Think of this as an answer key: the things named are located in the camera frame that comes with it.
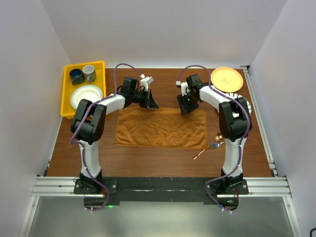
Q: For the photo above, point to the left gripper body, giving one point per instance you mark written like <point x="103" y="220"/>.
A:
<point x="143" y="98"/>

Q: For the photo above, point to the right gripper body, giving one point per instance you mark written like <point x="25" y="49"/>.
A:
<point x="188" y="103"/>

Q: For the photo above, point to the brown cloth napkin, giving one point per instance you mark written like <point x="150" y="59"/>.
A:
<point x="161" y="128"/>

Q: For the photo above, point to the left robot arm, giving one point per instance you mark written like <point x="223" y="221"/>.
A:
<point x="89" y="121"/>

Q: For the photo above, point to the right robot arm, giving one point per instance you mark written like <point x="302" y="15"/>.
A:
<point x="234" y="123"/>

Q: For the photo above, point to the yellow plate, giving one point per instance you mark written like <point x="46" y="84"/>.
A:
<point x="227" y="79"/>

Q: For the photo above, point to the black striped white plate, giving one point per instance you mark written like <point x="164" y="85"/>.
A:
<point x="235" y="96"/>

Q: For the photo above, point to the rose gold spoon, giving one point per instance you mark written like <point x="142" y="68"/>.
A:
<point x="217" y="138"/>

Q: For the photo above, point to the iridescent fork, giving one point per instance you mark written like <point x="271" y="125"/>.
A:
<point x="216" y="144"/>

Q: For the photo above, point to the white bowl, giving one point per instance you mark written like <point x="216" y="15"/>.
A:
<point x="88" y="92"/>

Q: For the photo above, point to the grey mug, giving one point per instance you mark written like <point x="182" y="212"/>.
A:
<point x="89" y="72"/>

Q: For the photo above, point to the dark blue mug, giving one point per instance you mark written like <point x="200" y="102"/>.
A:
<point x="77" y="77"/>

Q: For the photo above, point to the yellow plastic tray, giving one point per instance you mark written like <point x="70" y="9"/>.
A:
<point x="66" y="109"/>

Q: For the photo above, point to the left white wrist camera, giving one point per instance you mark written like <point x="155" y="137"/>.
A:
<point x="146" y="81"/>

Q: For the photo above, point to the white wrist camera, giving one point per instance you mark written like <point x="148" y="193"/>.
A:
<point x="183" y="86"/>
<point x="146" y="81"/>

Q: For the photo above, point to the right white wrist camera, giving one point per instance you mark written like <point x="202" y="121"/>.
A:
<point x="183" y="86"/>

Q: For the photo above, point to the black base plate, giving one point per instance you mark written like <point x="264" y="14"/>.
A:
<point x="159" y="189"/>

